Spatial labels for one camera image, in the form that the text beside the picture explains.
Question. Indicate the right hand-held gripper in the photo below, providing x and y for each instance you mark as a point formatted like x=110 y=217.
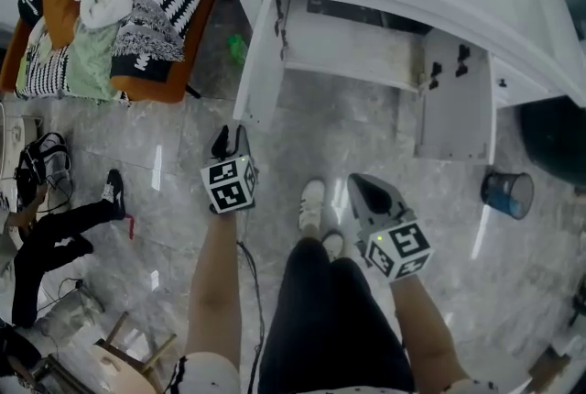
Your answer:
x=399 y=248

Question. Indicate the blue mesh waste bin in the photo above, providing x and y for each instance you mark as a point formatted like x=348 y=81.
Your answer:
x=508 y=195

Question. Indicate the wooden stool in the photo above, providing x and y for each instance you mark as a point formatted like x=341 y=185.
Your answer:
x=121 y=364

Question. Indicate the person's black trousers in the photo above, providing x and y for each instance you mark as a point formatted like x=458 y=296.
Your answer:
x=329 y=323

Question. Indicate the small red object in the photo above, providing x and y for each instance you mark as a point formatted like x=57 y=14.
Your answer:
x=132 y=227

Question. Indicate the wooden furniture piece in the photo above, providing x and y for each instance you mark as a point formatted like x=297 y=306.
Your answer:
x=547 y=369

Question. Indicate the person's right forearm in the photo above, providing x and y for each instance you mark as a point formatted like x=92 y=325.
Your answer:
x=423 y=332

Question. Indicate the black door hinge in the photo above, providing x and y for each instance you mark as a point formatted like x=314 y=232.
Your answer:
x=434 y=76
x=462 y=60

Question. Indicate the pale green cloth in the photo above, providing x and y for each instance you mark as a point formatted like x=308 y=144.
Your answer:
x=89 y=62

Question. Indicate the person's white left shoe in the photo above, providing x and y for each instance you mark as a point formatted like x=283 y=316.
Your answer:
x=312 y=202

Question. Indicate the person's left forearm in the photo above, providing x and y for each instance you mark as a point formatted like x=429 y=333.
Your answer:
x=215 y=282

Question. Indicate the small green object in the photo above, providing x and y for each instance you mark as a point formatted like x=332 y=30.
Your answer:
x=237 y=47

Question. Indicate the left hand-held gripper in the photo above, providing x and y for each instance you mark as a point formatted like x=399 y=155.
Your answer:
x=228 y=189

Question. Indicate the person's white shoe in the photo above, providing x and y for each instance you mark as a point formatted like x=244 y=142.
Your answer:
x=333 y=244
x=312 y=202

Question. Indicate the black white knitted blanket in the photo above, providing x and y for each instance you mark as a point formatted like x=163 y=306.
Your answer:
x=165 y=3

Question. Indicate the white cabinet door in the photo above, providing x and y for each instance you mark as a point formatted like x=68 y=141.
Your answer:
x=257 y=62
x=458 y=117

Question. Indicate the person's white right shoe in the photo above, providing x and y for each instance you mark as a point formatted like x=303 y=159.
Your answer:
x=333 y=244

